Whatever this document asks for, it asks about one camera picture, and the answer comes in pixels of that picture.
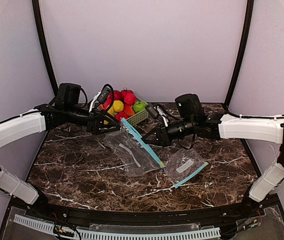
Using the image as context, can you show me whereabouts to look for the yellow wrinkled banana-like fruit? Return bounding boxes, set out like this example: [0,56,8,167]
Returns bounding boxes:
[104,106,114,125]

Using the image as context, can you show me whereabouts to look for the large clear zip bag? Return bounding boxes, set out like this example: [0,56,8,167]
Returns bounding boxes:
[103,118,165,177]

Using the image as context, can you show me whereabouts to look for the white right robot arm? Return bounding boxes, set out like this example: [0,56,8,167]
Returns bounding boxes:
[142,93,284,203]

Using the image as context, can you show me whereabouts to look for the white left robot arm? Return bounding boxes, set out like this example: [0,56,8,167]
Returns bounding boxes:
[0,83,120,205]

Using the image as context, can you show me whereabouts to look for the small clear zip bag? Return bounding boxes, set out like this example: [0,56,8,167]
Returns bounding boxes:
[164,148,208,189]

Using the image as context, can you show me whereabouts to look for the red bell pepper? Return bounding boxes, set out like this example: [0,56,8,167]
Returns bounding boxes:
[115,111,129,121]

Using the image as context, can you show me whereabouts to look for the yellow lemon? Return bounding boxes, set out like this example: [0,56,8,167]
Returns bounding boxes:
[113,100,124,113]

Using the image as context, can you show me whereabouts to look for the red apple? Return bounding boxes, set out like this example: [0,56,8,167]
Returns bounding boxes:
[100,97,112,111]

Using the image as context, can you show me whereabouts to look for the orange pepper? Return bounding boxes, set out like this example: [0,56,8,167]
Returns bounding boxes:
[123,103,135,117]

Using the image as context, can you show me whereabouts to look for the green perforated plastic basket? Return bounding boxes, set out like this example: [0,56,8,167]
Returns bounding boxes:
[91,99,151,126]

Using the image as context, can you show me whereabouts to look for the pink-red wrinkled fruit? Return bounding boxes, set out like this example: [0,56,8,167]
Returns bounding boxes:
[124,92,137,106]

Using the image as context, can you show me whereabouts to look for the green apple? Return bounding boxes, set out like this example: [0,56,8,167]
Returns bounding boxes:
[133,100,147,114]

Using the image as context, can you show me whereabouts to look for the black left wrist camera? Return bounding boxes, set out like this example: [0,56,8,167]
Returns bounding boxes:
[97,86,112,104]

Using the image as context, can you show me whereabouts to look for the white slotted cable duct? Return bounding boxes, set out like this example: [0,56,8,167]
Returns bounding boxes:
[13,214,221,240]

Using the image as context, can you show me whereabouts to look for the black table front rail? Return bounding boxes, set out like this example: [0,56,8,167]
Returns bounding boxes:
[26,194,279,227]

